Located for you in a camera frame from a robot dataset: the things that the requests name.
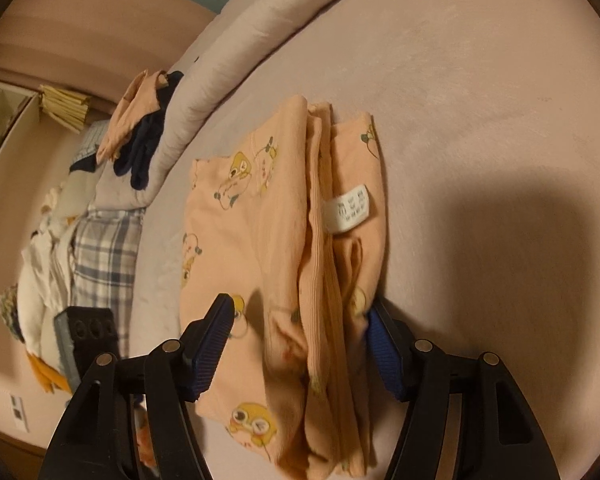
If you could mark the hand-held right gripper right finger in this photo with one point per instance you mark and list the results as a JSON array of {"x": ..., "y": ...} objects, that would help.
[{"x": 382, "y": 350}]

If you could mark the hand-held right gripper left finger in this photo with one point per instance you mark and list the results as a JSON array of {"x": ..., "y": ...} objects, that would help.
[{"x": 212, "y": 345}]

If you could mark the peach cartoon print pants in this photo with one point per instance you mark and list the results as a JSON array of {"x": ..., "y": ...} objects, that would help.
[{"x": 285, "y": 240}]

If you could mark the pile of white clothes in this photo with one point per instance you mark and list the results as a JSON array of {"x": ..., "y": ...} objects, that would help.
[{"x": 42, "y": 280}]

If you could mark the white printed sticker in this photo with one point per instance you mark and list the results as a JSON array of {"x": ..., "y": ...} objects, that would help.
[{"x": 20, "y": 412}]

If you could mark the striped folded cloth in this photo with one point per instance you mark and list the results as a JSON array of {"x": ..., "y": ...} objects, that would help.
[{"x": 87, "y": 147}]

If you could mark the navy garment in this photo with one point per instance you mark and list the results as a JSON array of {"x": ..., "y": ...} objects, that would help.
[{"x": 145, "y": 150}]

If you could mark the small peach garment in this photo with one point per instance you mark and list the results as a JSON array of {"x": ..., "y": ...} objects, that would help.
[{"x": 130, "y": 110}]

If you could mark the white shelf unit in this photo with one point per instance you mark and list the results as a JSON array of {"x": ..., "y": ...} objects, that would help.
[{"x": 0, "y": 120}]

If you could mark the pink bed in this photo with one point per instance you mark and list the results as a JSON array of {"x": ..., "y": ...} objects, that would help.
[{"x": 480, "y": 135}]

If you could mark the pale pink quilt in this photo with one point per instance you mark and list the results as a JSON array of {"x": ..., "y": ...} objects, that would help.
[{"x": 220, "y": 60}]

